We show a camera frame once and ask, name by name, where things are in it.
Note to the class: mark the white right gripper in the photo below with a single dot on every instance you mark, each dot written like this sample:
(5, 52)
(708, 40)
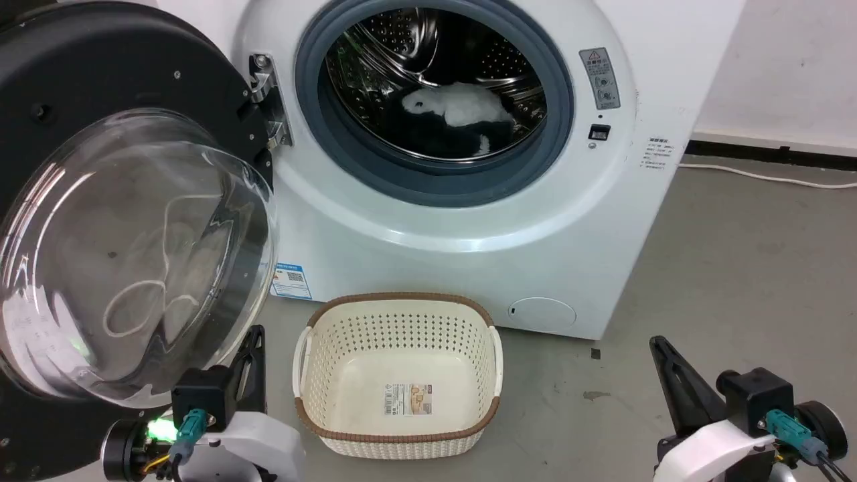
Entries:
(716, 452)

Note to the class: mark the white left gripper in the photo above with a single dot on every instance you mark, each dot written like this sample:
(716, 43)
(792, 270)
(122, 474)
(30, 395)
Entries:
(261, 445)

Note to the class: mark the black washer door with glass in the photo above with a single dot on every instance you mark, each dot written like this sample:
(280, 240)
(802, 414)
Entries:
(100, 201)

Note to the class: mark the white front-load washing machine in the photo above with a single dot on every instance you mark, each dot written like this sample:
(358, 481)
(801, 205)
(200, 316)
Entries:
(469, 254)

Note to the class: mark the black door latch socket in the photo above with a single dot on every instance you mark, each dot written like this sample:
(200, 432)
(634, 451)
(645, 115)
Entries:
(599, 132)

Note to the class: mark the metal door hinge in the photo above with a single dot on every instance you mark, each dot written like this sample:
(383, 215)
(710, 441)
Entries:
(268, 100)

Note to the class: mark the blue and white label sticker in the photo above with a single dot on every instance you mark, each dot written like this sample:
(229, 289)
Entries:
(292, 281)

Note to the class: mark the black left wrist joint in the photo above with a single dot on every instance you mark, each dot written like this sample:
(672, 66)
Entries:
(124, 448)

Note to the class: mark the black wrist joint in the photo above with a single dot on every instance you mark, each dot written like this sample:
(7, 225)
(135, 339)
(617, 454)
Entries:
(823, 428)
(124, 448)

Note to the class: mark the black right wrist joint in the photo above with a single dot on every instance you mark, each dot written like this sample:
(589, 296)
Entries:
(823, 428)

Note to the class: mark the cream perforated laundry basket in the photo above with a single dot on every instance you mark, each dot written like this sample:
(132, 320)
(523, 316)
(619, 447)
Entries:
(402, 375)

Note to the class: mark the round drain filter cover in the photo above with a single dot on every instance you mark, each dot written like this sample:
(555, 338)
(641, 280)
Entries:
(541, 314)

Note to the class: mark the basket product label sticker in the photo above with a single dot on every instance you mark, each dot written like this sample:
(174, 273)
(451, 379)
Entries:
(409, 399)

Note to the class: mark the grey warning sticker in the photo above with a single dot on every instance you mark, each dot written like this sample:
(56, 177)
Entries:
(600, 77)

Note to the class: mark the stainless steel washer drum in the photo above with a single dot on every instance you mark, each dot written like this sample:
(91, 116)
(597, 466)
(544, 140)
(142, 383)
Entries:
(381, 60)

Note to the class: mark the white and black garment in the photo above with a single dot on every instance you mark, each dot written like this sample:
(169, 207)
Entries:
(469, 107)

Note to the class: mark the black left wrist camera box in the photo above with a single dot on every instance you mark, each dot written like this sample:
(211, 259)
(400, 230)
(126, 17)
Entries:
(204, 395)

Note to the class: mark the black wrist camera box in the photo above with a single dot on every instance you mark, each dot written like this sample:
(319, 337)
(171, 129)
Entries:
(204, 395)
(756, 398)

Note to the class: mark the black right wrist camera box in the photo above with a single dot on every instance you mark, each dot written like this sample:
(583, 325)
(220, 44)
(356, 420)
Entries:
(756, 398)

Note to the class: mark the black wall baseboard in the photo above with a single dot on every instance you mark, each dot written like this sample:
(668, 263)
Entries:
(770, 152)

